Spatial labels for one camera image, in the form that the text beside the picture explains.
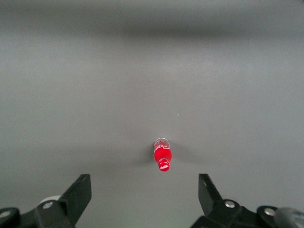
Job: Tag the red cola bottle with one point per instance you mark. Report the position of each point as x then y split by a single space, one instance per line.
162 154

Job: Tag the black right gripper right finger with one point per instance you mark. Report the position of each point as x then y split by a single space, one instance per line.
210 202

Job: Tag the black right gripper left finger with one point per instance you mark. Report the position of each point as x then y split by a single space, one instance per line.
73 199

